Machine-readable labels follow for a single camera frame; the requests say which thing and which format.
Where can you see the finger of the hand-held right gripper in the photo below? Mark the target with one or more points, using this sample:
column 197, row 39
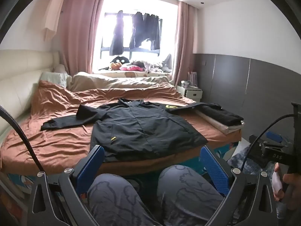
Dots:
column 255, row 140
column 274, row 137

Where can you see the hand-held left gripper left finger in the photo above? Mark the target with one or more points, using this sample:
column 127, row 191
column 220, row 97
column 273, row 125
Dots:
column 90, row 169

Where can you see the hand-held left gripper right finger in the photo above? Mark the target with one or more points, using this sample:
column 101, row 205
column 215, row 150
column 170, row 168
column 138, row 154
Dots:
column 215, row 171

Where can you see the black jacket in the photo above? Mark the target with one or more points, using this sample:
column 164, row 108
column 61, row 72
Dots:
column 141, row 127

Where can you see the folded black clothes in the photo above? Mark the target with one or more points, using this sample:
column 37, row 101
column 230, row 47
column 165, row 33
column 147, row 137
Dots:
column 223, row 115

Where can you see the person's right hand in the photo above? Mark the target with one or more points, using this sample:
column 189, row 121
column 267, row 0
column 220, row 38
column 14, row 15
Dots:
column 277, row 183

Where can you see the teal cartoon bed sheet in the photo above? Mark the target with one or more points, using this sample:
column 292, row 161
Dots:
column 224, row 149

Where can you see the person's right leg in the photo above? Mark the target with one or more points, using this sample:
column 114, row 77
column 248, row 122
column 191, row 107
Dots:
column 185, row 190

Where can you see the person's leg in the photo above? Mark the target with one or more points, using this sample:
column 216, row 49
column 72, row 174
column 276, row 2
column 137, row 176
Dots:
column 185, row 190
column 122, row 200

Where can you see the person's left leg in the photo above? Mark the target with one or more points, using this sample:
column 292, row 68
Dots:
column 122, row 200

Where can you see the brown blanket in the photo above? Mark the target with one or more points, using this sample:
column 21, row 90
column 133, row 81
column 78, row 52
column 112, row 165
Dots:
column 58, row 113

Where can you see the white nightstand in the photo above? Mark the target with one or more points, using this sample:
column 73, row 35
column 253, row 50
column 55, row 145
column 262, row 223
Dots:
column 190, row 94

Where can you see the striped bag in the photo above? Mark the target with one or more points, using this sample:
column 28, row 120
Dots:
column 192, row 78

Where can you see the beige quilt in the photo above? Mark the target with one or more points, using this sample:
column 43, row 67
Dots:
column 105, row 81

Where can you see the white pillow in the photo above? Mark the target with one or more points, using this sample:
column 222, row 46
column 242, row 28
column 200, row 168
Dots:
column 55, row 78

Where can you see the pink cushion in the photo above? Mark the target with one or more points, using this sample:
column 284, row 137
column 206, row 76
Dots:
column 131, row 68

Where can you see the black plush toy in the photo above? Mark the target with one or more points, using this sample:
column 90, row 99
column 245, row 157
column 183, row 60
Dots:
column 118, row 61

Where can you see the cream padded headboard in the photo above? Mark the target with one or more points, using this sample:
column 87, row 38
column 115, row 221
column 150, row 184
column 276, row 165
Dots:
column 21, row 75

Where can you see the pink curtain beside nightstand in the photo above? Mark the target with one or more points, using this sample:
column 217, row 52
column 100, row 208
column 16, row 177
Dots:
column 184, row 42

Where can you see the narrow dark hanging garment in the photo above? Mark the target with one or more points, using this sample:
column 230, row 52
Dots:
column 117, row 37

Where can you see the wide dark hanging garment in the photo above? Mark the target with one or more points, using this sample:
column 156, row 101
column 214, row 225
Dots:
column 144, row 30

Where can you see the pink curtain beside wall shelf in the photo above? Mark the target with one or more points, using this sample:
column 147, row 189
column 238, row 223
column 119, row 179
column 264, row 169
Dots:
column 77, row 33

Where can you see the pink wooden wall shelf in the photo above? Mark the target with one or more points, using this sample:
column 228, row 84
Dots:
column 53, row 11

